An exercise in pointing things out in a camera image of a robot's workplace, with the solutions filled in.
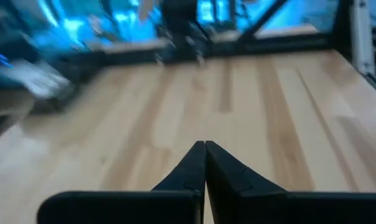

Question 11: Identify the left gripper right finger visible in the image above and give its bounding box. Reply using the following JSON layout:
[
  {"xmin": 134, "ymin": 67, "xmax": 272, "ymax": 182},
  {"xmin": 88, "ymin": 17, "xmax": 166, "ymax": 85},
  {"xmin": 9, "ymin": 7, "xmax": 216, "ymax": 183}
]
[{"xmin": 205, "ymin": 140, "xmax": 290, "ymax": 220}]

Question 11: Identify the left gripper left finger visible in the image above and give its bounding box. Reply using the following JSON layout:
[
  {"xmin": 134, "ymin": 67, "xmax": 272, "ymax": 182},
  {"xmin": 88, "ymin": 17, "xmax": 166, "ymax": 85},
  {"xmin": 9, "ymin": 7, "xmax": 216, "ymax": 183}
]
[{"xmin": 150, "ymin": 140, "xmax": 207, "ymax": 197}]

